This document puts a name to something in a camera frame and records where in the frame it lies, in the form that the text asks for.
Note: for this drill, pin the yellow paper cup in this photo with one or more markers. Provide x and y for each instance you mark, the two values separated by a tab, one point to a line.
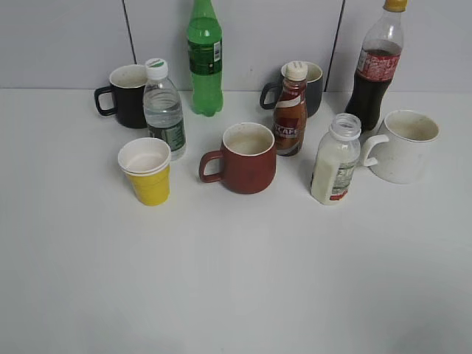
146	164

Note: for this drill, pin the milk bottle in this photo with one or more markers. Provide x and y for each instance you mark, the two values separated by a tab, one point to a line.
336	158

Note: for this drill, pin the red ceramic mug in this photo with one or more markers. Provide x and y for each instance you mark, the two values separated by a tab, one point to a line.
246	160

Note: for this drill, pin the brown coffee drink bottle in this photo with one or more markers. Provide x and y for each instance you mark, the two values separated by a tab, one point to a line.
290	113

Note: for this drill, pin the clear water bottle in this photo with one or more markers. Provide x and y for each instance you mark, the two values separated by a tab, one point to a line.
162	107

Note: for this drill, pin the dark grey mug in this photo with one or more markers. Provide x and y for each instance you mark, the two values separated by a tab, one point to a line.
313	92

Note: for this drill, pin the black ceramic mug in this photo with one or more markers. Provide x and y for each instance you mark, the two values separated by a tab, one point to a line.
126	85

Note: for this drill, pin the green soda bottle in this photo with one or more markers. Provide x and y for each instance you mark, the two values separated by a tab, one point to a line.
205	51

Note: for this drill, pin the white ceramic mug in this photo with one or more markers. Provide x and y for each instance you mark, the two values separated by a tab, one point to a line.
399	151

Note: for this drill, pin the cola bottle yellow cap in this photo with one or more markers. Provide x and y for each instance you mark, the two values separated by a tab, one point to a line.
377	62

